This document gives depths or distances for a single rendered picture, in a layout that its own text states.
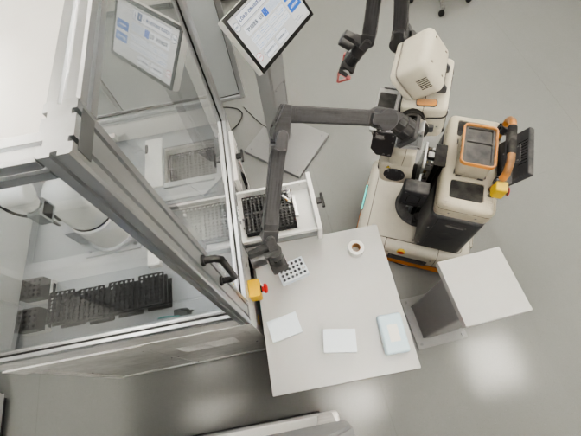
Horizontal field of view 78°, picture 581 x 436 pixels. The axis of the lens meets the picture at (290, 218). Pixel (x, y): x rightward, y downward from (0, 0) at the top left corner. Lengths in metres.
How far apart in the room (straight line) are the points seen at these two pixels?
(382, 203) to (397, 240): 0.25
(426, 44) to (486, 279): 0.96
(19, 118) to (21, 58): 0.11
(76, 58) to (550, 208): 2.83
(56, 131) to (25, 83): 0.14
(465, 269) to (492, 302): 0.16
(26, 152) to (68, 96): 0.08
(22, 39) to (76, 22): 0.10
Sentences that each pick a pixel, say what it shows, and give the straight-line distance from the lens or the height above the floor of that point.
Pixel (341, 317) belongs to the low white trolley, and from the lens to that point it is 1.54.
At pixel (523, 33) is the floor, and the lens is 4.09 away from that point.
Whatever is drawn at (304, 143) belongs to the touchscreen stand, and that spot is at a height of 0.04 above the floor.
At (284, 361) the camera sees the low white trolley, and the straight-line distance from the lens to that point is 1.53.
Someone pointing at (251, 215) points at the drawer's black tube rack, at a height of 0.90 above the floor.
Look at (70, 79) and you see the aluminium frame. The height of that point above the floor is 1.99.
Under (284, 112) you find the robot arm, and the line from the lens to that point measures 1.22.
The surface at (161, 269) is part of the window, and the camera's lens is 0.80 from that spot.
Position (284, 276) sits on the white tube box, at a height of 0.80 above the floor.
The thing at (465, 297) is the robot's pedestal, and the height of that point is 0.76.
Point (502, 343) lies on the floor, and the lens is 2.52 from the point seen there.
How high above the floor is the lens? 2.28
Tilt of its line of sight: 64 degrees down
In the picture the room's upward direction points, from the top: 10 degrees counter-clockwise
